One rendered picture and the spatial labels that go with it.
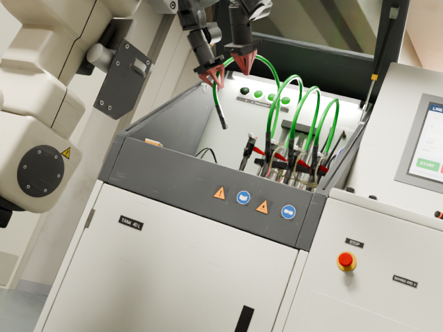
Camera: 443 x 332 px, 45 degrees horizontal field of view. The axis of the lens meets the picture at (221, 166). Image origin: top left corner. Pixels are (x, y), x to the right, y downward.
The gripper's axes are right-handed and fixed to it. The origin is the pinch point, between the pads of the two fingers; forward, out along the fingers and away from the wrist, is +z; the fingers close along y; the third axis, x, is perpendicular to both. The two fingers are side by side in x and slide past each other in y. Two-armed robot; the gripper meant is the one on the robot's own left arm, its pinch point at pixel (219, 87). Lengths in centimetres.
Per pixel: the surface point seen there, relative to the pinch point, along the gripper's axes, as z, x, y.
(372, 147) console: 39, -23, -30
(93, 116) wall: -23, -74, 240
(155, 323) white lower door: 52, 59, -2
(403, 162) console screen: 46, -24, -38
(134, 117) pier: -10, -104, 235
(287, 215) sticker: 40, 22, -30
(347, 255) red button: 53, 23, -45
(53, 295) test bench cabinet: 36, 72, 25
